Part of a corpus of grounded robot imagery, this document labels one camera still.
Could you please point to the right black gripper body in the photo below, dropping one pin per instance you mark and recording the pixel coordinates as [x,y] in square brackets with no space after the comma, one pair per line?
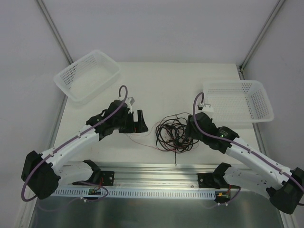
[193,126]

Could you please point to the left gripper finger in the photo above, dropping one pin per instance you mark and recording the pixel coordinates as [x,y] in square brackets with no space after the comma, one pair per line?
[130,127]
[141,125]

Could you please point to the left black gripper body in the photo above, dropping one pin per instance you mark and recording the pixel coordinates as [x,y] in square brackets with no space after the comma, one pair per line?
[132,126]

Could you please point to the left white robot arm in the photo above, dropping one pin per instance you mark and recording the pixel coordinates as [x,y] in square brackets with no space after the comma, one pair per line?
[44,172]

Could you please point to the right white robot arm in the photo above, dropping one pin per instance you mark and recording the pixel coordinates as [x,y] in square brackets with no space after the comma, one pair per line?
[281,185]

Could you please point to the right white plastic basket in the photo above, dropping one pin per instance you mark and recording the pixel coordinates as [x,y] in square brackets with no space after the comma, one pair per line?
[238,101]

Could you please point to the white plastic basket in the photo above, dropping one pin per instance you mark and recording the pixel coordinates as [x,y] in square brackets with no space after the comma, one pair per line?
[238,101]
[87,77]

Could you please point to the left white plastic basket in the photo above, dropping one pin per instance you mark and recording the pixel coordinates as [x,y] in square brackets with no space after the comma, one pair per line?
[87,77]

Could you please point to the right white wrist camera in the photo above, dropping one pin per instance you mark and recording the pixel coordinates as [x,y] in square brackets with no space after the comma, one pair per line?
[207,108]

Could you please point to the aluminium mounting rail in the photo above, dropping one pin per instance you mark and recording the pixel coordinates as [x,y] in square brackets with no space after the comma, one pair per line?
[156,176]

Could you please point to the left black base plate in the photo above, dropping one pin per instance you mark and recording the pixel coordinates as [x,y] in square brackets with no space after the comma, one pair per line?
[107,177]

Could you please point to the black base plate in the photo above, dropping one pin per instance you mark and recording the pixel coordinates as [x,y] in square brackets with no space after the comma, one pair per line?
[107,177]
[211,180]

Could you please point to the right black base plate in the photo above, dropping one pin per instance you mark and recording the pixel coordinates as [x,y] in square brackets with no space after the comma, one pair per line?
[211,180]

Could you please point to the white slotted cable duct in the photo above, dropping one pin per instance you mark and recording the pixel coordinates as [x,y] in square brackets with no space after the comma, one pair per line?
[135,193]

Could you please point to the left aluminium frame post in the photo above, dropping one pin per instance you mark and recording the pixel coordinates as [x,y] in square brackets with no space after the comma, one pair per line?
[48,18]

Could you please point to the aluminium frame post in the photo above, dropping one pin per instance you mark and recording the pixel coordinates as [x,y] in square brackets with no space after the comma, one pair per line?
[267,24]
[48,18]

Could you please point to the right aluminium frame post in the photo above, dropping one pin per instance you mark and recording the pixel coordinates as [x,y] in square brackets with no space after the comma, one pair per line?
[267,24]

